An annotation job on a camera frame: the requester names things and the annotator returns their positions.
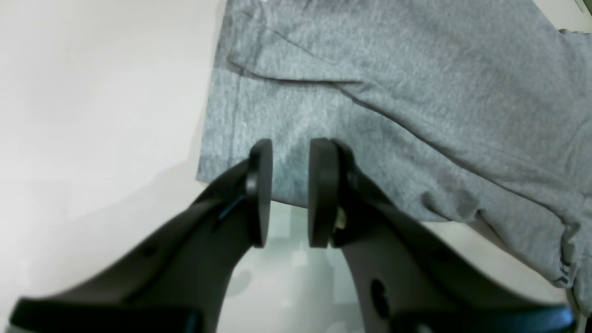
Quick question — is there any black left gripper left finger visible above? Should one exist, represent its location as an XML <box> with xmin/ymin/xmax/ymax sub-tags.
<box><xmin>9</xmin><ymin>139</ymin><xmax>273</xmax><ymax>333</ymax></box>

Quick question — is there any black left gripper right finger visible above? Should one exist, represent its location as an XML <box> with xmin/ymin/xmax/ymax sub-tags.
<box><xmin>308</xmin><ymin>138</ymin><xmax>576</xmax><ymax>333</ymax></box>

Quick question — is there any grey T-shirt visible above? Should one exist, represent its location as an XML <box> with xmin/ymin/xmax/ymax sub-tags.
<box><xmin>197</xmin><ymin>0</ymin><xmax>592</xmax><ymax>316</ymax></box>

